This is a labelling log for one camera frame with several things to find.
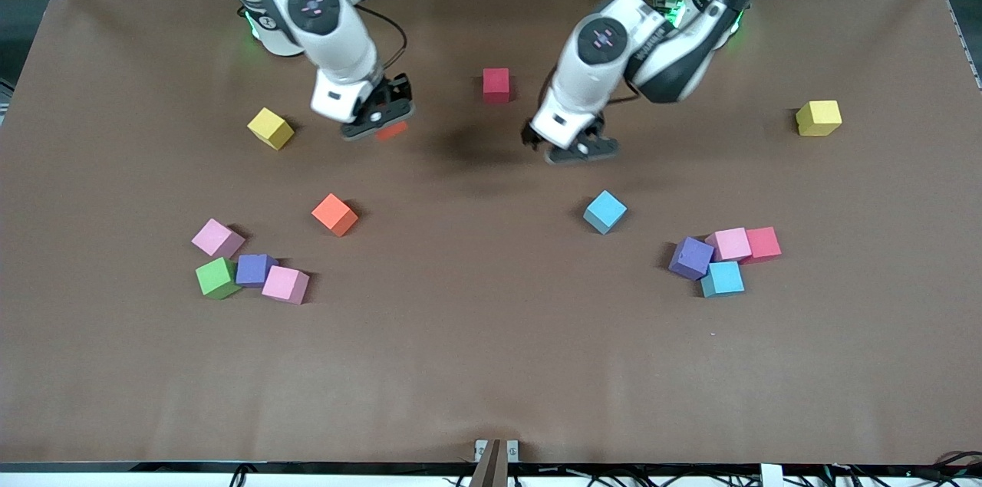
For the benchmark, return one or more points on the pink foam cube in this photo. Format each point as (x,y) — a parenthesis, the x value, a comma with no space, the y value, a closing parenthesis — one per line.
(217,238)
(728,244)
(285,284)

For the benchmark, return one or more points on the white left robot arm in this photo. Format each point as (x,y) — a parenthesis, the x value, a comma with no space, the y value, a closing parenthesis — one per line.
(602,40)

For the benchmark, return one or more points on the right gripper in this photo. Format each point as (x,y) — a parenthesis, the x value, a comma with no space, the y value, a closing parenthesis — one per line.
(393,90)

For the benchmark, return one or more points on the green foam cube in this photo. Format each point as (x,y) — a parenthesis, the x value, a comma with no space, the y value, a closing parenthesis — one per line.
(216,278)

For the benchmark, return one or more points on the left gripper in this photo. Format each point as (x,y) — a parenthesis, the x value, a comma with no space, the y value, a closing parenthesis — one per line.
(591,129)

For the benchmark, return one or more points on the red foam cube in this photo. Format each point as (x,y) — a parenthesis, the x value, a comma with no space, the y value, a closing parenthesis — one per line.
(764,243)
(496,85)

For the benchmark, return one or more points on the brown table mat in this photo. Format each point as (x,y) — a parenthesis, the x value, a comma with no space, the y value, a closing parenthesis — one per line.
(491,364)

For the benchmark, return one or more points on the metal bracket with pole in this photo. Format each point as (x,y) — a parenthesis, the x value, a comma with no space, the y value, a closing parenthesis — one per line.
(491,464)

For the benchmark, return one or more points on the blue foam cube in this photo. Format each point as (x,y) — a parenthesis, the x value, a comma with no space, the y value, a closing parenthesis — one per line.
(722,279)
(604,212)

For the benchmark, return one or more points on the orange foam cube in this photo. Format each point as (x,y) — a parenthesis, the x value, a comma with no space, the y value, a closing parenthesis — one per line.
(391,132)
(334,215)

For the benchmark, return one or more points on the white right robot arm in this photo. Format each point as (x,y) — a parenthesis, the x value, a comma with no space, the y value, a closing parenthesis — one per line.
(337,42)

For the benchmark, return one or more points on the yellow foam cube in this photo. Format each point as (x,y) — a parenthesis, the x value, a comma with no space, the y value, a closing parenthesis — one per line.
(270,128)
(818,119)

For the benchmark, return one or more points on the white label tag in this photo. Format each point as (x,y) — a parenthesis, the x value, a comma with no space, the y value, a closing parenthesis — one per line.
(771,475)

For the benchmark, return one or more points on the purple foam cube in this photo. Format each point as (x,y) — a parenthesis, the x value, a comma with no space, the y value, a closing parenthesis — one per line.
(690,258)
(253,270)

